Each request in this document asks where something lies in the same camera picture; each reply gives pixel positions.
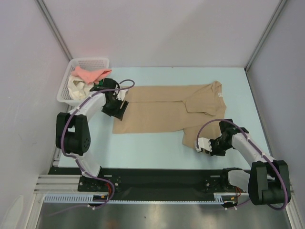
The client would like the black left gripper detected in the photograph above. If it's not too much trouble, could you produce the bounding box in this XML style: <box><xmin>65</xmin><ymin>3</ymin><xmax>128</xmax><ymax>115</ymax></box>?
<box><xmin>102</xmin><ymin>95</ymin><xmax>128</xmax><ymax>121</ymax></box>

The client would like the aluminium front rail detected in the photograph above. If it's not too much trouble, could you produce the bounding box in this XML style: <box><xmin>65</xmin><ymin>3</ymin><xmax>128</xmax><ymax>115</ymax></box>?
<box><xmin>33</xmin><ymin>174</ymin><xmax>295</xmax><ymax>194</ymax></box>

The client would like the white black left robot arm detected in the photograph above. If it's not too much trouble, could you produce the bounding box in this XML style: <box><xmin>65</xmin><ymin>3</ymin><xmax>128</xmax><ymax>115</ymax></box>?
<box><xmin>55</xmin><ymin>78</ymin><xmax>135</xmax><ymax>191</ymax></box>

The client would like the beige t shirt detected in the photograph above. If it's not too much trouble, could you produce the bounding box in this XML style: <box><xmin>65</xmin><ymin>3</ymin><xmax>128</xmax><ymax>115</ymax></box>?
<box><xmin>112</xmin><ymin>81</ymin><xmax>226</xmax><ymax>148</ymax></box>

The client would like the right aluminium corner post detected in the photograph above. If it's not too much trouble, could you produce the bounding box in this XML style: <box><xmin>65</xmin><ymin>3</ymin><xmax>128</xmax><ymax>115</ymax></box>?
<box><xmin>244</xmin><ymin>0</ymin><xmax>289</xmax><ymax>73</ymax></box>

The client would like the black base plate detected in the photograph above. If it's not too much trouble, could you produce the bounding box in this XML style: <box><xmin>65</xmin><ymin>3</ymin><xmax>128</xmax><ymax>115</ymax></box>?
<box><xmin>48</xmin><ymin>166</ymin><xmax>279</xmax><ymax>202</ymax></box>

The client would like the cream white cloth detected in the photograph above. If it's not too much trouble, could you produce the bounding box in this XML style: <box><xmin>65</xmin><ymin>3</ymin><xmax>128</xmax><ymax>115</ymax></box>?
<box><xmin>67</xmin><ymin>75</ymin><xmax>94</xmax><ymax>101</ymax></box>

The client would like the white slotted cable duct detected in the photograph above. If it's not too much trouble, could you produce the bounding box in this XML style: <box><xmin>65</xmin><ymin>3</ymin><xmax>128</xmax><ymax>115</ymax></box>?
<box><xmin>44</xmin><ymin>194</ymin><xmax>224</xmax><ymax>205</ymax></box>

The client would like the left aluminium corner post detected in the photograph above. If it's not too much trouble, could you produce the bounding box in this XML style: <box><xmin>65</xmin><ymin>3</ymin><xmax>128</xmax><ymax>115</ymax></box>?
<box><xmin>35</xmin><ymin>0</ymin><xmax>73</xmax><ymax>61</ymax></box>

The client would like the pink cloth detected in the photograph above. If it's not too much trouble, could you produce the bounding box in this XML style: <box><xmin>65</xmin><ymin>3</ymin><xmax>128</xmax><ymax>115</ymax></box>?
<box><xmin>71</xmin><ymin>66</ymin><xmax>112</xmax><ymax>84</ymax></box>

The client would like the aluminium corner post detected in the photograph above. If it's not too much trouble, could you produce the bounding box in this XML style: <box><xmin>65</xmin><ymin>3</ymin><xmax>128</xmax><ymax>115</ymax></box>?
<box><xmin>35</xmin><ymin>0</ymin><xmax>73</xmax><ymax>61</ymax></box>
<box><xmin>244</xmin><ymin>0</ymin><xmax>289</xmax><ymax>73</ymax></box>

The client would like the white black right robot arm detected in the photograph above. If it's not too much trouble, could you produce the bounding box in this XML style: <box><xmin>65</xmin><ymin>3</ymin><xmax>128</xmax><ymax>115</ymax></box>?
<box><xmin>195</xmin><ymin>119</ymin><xmax>291</xmax><ymax>210</ymax></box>

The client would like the white plastic basket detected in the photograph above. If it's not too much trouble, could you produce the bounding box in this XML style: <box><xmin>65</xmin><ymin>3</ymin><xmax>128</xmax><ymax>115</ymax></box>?
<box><xmin>57</xmin><ymin>57</ymin><xmax>110</xmax><ymax>106</ymax></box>

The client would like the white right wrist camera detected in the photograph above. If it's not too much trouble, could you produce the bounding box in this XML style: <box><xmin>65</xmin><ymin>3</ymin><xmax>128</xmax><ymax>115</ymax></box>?
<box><xmin>195</xmin><ymin>137</ymin><xmax>212</xmax><ymax>154</ymax></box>

